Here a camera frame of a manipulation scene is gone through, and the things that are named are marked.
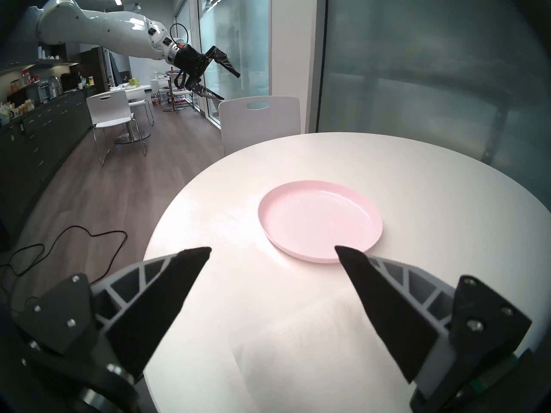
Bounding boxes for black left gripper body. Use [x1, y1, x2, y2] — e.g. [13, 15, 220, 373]
[171, 43, 219, 90]

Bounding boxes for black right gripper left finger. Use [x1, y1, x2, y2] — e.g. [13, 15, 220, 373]
[17, 247, 212, 381]

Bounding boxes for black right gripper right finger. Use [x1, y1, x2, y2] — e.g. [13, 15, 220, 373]
[334, 245, 532, 401]

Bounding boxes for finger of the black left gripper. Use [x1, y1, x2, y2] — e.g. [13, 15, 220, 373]
[189, 82, 226, 101]
[208, 46, 241, 78]

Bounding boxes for pink round plate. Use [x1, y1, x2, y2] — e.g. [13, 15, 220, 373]
[257, 181, 384, 264]

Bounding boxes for white paper napkin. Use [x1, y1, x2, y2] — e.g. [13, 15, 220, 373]
[230, 287, 412, 413]

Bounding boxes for white cafeteria chair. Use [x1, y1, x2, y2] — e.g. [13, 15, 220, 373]
[86, 89, 147, 166]
[129, 99, 155, 127]

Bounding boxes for dark kitchen counter cabinets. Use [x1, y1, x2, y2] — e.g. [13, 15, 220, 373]
[0, 87, 98, 250]

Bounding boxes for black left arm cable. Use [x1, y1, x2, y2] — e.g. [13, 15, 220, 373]
[170, 23, 192, 90]

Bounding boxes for white chair with oval handle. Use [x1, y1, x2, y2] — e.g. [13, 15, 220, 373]
[218, 96, 301, 157]

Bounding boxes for black floor cable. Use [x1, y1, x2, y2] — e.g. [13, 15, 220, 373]
[0, 225, 129, 314]

